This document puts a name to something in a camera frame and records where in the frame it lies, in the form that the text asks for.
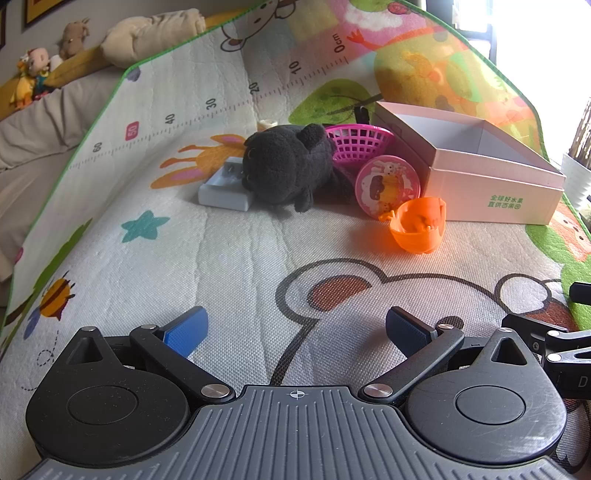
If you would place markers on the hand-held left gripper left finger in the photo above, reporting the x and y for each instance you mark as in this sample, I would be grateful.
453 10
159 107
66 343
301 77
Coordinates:
187 331

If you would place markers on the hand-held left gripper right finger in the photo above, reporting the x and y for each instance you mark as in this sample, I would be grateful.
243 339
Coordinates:
406 330

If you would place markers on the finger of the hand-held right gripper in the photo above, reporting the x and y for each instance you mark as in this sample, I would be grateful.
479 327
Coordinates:
540 327
582 293

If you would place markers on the pink cardboard box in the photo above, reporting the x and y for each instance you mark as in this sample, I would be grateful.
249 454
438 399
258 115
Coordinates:
485 194

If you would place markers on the white battery charger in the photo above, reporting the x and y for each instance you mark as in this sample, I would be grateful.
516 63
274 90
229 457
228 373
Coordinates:
221 184

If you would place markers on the pink plastic basket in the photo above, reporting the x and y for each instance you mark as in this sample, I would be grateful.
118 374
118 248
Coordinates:
355 143

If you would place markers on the black plush toy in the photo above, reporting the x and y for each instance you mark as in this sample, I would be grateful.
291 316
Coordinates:
286 161

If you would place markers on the small white red-capped bottle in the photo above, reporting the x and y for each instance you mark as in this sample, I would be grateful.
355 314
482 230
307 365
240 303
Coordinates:
265 123

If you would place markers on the colourful cartoon play mat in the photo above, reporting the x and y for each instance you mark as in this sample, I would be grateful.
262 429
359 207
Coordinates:
184 258

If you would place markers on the orange egg-shaped toy cup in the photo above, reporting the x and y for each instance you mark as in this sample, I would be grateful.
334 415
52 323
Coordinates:
415 230

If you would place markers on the pale plant pot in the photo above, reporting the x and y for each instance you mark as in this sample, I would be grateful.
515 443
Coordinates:
577 175

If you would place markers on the round pink cartoon tin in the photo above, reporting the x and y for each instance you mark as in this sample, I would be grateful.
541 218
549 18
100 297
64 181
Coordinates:
385 182

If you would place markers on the black luggage tag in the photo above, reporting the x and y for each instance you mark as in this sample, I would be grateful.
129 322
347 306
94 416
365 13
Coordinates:
363 115

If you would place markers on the grey sofa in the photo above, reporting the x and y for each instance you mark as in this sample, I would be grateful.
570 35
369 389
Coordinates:
37 134

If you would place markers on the stuffed toys on sofa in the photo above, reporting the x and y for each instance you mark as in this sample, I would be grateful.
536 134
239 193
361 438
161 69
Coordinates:
78 67

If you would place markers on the yellow plush duck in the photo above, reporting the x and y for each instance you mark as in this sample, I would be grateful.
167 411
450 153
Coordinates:
23 90

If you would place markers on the beige plush pillow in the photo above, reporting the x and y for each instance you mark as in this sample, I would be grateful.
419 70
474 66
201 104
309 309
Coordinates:
152 32

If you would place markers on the small colourful doll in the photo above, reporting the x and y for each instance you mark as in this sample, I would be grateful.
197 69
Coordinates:
33 60

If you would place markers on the brown plush animal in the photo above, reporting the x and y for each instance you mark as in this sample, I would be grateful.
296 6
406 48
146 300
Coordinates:
74 37

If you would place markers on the dark window frame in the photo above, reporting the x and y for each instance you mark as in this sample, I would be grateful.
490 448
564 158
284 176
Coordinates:
480 34

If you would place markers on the dark framed wall picture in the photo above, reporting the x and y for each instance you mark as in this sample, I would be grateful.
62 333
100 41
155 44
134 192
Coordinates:
2 27
44 9

